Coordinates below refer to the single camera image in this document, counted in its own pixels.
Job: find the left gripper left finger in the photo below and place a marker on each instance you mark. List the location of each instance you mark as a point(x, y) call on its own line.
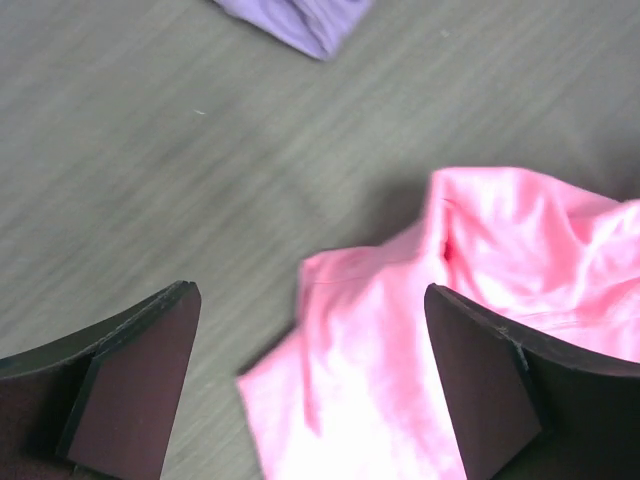
point(100, 403)

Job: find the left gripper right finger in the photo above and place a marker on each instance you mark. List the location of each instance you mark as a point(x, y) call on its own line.
point(526, 405)

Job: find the lavender folded t shirt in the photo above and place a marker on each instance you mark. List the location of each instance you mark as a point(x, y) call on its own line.
point(317, 28)

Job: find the pink t shirt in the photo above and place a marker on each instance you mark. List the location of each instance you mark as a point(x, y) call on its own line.
point(353, 392)

